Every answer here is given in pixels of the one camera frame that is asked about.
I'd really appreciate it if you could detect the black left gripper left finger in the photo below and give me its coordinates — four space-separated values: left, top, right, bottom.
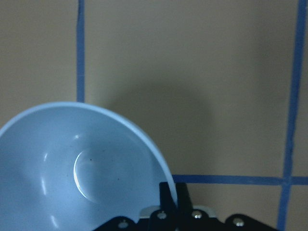
159 182 177 212

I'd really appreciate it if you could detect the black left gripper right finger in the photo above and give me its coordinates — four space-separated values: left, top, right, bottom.
176 182 193 212

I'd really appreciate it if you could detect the blue bowl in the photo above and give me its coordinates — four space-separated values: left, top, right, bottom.
0 102 177 231

